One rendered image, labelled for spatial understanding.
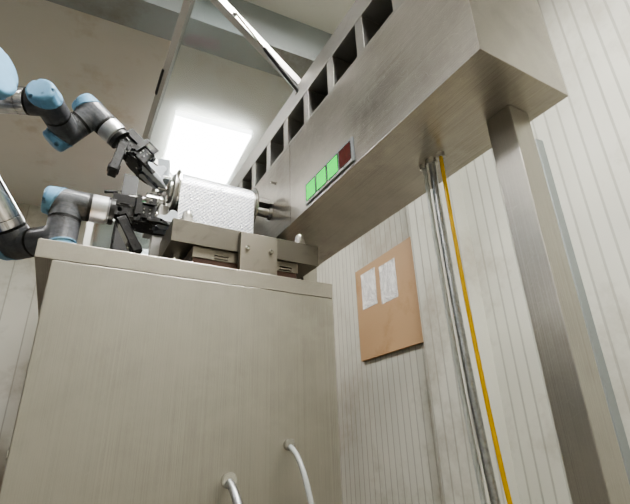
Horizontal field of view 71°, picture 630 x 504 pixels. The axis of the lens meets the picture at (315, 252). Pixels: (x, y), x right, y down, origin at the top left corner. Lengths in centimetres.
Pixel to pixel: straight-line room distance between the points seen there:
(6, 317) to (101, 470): 434
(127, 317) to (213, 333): 18
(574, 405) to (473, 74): 59
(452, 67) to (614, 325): 152
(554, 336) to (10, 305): 490
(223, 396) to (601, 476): 66
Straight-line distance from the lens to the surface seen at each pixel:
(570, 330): 83
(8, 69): 121
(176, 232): 110
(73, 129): 151
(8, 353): 512
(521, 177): 93
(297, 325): 107
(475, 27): 92
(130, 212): 131
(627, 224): 222
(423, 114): 98
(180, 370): 96
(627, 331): 217
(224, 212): 140
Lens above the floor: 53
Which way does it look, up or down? 23 degrees up
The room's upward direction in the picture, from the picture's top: 2 degrees counter-clockwise
